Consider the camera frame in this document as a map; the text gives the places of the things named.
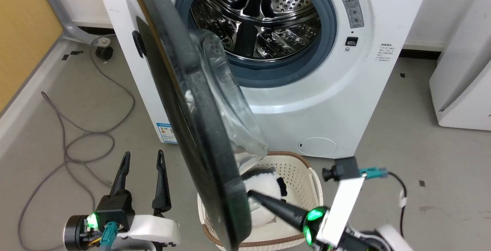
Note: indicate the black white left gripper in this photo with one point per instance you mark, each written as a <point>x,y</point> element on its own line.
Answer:
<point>126,218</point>

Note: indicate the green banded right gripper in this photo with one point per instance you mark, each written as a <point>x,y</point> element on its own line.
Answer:
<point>313,224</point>

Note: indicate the dark round washing machine door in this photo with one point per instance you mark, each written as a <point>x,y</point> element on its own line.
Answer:
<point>191,120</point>

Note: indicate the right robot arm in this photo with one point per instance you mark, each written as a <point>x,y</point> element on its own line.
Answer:
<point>383,239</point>

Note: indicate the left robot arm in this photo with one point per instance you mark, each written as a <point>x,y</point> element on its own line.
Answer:
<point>76,232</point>

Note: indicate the white front-load washing machine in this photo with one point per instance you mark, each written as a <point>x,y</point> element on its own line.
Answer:
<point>326,101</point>

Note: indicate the grey-blue rubber door gasket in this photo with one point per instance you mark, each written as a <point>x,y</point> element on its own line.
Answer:
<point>284,72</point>

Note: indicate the black door latch socket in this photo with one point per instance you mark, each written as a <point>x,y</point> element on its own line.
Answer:
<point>351,41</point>

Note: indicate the panda plush toy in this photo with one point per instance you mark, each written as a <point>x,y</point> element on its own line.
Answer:
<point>264,189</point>

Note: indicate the white laundry basket brown rim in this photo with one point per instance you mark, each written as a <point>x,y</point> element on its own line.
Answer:
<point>297,174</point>

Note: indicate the blue energy label sticker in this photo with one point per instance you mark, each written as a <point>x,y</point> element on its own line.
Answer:
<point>167,132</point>

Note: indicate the round white filter cover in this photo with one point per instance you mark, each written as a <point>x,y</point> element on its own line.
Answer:
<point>317,146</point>

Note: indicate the black caster wheel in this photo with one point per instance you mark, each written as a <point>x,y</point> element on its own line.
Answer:
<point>104,52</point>

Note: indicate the grey metal stand leg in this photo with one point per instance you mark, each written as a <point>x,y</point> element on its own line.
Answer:
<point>65,22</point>

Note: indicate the small white text sticker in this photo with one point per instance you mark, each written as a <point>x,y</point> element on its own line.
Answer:
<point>384,53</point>

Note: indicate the stainless steel washer drum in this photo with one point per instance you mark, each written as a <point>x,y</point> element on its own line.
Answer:
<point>264,17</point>

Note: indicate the yellow wooden panel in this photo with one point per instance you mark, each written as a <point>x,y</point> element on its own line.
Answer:
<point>23,28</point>

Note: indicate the grey warning label sticker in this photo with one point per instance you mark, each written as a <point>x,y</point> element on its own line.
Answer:
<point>352,10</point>

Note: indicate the white cabinet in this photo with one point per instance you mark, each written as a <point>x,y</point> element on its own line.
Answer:
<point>466,70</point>

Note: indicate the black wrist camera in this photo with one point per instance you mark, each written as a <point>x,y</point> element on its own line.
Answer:
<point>343,169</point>

